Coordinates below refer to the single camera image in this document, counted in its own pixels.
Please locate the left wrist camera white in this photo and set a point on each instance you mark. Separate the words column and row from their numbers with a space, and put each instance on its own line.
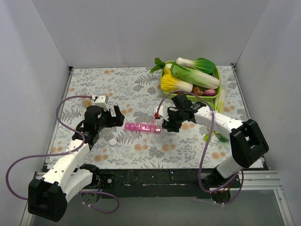
column 102, row 101

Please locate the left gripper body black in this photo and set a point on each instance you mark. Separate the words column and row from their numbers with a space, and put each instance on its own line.
column 110, row 118

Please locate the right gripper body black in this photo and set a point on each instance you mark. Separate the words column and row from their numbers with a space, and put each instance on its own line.
column 174, row 118

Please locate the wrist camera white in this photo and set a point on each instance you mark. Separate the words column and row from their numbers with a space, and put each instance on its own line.
column 102, row 101
column 160, row 112

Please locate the yellow napa cabbage toy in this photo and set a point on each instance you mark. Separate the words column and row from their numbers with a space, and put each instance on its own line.
column 170, row 83

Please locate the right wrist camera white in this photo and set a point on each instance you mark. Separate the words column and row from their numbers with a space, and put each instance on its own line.
column 160, row 112

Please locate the brown mushroom toy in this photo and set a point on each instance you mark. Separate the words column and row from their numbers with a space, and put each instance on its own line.
column 197, row 91

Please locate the parsley leaf toy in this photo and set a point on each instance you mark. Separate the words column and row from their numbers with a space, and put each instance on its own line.
column 159, row 64

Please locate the green glass bottle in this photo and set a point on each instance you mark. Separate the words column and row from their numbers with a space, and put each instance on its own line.
column 222, row 138

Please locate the pink weekly pill organizer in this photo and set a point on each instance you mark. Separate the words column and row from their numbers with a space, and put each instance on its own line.
column 152, row 127

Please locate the white bottle cap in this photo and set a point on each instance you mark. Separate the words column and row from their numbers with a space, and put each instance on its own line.
column 112, row 142

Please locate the long napa cabbage toy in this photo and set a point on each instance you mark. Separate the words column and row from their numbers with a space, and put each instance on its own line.
column 194, row 76

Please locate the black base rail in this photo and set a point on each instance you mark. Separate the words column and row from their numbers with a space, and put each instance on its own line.
column 158, row 182

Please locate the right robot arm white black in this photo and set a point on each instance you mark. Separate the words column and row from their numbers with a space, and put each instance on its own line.
column 246, row 138

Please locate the floral table mat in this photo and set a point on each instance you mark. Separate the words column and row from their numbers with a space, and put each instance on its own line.
column 136, row 92

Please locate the small orange pill jar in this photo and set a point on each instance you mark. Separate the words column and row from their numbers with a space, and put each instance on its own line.
column 86, row 102

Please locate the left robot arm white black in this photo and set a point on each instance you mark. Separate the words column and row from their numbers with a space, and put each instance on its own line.
column 49, row 195

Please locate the celery stalk toy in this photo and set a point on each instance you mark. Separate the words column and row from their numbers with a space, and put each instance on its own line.
column 219, row 104

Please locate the purple onion toy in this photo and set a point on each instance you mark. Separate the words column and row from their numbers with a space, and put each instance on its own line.
column 209, row 93

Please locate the green bok choy toy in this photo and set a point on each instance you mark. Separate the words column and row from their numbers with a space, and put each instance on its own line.
column 200, row 64

